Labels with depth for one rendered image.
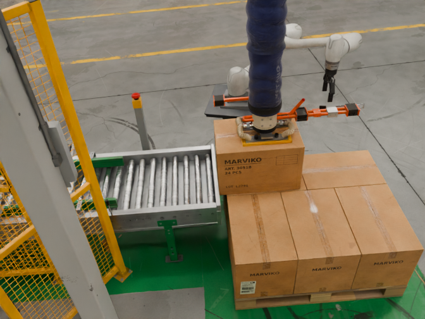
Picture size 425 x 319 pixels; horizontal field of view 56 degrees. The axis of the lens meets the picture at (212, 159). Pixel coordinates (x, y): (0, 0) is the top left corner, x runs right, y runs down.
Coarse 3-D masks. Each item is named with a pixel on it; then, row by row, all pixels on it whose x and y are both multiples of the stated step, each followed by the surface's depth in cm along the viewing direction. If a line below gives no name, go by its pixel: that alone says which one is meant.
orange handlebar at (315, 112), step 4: (248, 96) 298; (228, 100) 297; (232, 100) 297; (236, 100) 297; (240, 100) 298; (244, 100) 298; (336, 108) 278; (340, 108) 278; (344, 108) 278; (284, 112) 279; (288, 112) 279; (308, 112) 278; (312, 112) 278; (316, 112) 276; (320, 112) 275; (324, 112) 276; (340, 112) 275; (344, 112) 275; (244, 116) 279; (248, 116) 279; (280, 116) 276; (284, 116) 275; (288, 116) 275; (292, 116) 275; (308, 116) 276; (316, 116) 276; (320, 116) 276; (244, 120) 276; (248, 120) 276; (252, 120) 276
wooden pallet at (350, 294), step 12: (228, 240) 315; (372, 288) 279; (384, 288) 280; (396, 288) 281; (240, 300) 278; (252, 300) 279; (264, 300) 288; (276, 300) 288; (288, 300) 288; (300, 300) 287; (312, 300) 284; (324, 300) 285; (336, 300) 286; (348, 300) 287
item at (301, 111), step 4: (300, 108) 280; (296, 112) 275; (300, 112) 276; (304, 112) 276; (296, 116) 274; (300, 116) 273; (304, 116) 273; (296, 120) 276; (300, 120) 275; (304, 120) 275
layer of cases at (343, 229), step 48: (288, 192) 296; (336, 192) 294; (384, 192) 292; (240, 240) 265; (288, 240) 263; (336, 240) 262; (384, 240) 260; (240, 288) 269; (288, 288) 272; (336, 288) 276
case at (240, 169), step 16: (224, 128) 292; (224, 144) 278; (240, 144) 277; (272, 144) 275; (288, 144) 274; (224, 160) 275; (240, 160) 276; (256, 160) 277; (272, 160) 277; (288, 160) 278; (224, 176) 285; (240, 176) 286; (256, 176) 286; (272, 176) 287; (288, 176) 288; (224, 192) 296; (240, 192) 296
